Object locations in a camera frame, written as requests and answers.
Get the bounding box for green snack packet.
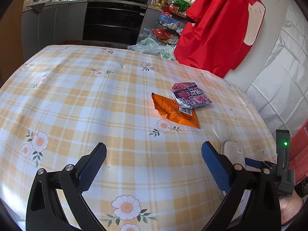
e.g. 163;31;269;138
172;0;192;12

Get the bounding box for grey kitchen cabinet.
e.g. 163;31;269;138
22;1;88;60

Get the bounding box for person's right hand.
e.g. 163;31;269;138
280;195;304;225

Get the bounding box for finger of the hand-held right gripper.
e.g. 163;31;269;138
245;157;277;175

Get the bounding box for red snack packet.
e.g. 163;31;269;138
152;28;172;40

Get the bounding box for cooking oil bottles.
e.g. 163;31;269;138
150;0;169;8

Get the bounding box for orange snack packet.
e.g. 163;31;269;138
151;93;201;128

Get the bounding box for black built-in oven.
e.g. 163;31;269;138
82;0;148;45

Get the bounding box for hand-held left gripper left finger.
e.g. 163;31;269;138
25;142;107;231

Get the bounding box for clear plastic bag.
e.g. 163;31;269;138
138;28;157;40

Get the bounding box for yellow plaid floral tablecloth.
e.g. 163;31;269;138
0;44;277;231

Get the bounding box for black wire rack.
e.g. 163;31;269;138
156;1;191;46

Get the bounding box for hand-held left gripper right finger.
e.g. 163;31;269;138
201;141;282;231

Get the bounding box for red hanging cloth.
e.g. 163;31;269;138
173;0;266;77

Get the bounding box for silver quilted cover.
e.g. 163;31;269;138
245;22;308;135

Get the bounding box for pink snack packet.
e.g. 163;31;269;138
171;82;213;109

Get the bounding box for white green-print plastic bag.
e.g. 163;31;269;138
127;38;160;53
157;44;177;61

